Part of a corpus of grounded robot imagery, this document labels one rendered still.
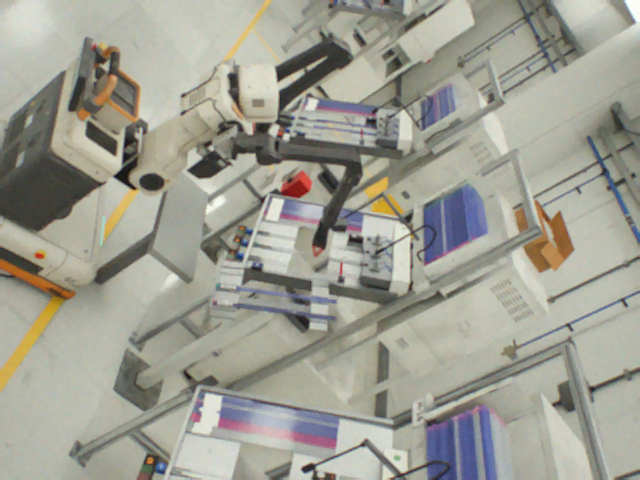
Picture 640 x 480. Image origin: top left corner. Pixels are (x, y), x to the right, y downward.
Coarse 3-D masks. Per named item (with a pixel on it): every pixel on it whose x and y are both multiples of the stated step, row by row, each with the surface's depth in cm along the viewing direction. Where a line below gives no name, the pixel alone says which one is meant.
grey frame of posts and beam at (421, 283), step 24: (480, 168) 359; (240, 216) 387; (408, 216) 375; (528, 240) 289; (192, 312) 331; (384, 312) 317; (144, 336) 342; (336, 336) 328; (288, 360) 339; (240, 384) 352
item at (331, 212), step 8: (344, 176) 292; (352, 176) 285; (360, 176) 285; (344, 184) 293; (352, 184) 288; (336, 192) 302; (344, 192) 299; (336, 200) 304; (344, 200) 304; (328, 208) 312; (336, 208) 309; (328, 216) 314; (336, 216) 314
